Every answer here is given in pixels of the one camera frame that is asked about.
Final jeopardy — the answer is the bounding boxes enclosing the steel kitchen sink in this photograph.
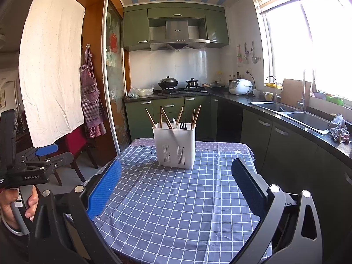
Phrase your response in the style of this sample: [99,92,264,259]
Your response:
[250,101,329,135]

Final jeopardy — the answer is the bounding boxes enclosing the small black pot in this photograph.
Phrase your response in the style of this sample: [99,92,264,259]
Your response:
[186,78,198,88]

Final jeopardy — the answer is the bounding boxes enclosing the white plastic utensil holder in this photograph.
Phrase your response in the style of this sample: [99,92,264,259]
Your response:
[152,122,196,169]

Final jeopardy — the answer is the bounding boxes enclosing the white rice cooker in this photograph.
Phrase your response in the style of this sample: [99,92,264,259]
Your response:
[229,79,253,95]

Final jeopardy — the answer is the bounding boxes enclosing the black fork in holder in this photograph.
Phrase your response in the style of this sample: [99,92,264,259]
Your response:
[180,122,187,130]

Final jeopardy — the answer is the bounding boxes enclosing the black wok with lid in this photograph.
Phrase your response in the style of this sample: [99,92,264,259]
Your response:
[158,76,178,89]

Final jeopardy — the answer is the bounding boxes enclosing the black frying pan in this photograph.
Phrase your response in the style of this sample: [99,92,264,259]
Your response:
[202,81,224,89]

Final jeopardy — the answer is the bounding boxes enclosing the white hanging cloth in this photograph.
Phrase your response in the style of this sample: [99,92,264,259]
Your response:
[18,0,85,148]

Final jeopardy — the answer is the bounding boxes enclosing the chrome sink faucet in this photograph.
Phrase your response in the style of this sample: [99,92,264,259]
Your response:
[297,72,306,112]

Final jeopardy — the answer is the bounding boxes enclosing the plastic bag on counter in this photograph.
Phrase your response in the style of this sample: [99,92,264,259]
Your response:
[128,87,154,98]

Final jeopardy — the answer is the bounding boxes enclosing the wooden chopstick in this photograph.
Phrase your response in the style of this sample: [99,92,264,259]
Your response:
[161,107,173,129]
[192,104,202,129]
[175,106,184,129]
[145,108,157,129]

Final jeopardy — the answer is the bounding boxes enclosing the person's left hand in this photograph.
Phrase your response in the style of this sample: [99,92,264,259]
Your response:
[1,185,39,235]

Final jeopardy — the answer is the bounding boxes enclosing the wooden cutting board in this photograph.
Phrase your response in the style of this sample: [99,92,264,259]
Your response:
[280,79,312,108]

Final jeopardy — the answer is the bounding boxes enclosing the green kitchen cabinets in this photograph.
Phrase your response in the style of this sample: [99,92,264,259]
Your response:
[123,0,351,263]

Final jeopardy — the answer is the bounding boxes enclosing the sliding glass door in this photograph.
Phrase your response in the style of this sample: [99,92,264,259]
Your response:
[102,0,131,154]

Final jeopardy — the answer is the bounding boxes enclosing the steel range hood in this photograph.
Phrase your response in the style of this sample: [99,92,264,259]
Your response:
[149,18,210,51]

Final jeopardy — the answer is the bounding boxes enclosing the blue checkered tablecloth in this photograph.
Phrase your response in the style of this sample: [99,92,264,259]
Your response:
[94,138,260,263]

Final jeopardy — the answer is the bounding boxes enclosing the red wooden chair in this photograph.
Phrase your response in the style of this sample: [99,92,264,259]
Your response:
[49,125,98,182]

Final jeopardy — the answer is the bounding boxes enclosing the checkered purple apron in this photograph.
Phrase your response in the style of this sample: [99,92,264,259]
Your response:
[80,45,107,138]

